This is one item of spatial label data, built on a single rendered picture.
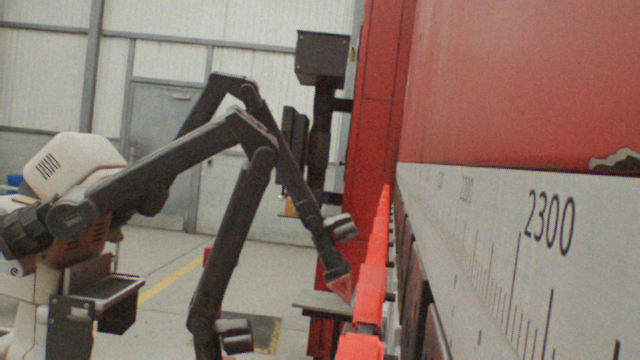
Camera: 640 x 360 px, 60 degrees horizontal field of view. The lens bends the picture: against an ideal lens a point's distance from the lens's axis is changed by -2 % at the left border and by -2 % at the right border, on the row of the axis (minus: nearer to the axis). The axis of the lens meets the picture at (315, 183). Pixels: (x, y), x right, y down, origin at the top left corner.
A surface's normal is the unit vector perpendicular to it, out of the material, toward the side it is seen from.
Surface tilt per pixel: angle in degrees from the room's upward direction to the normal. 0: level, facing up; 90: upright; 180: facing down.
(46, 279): 90
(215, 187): 90
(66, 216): 106
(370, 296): 39
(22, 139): 90
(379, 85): 90
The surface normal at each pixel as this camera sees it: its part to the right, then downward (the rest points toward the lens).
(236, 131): 0.11, 0.33
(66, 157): -0.07, 0.04
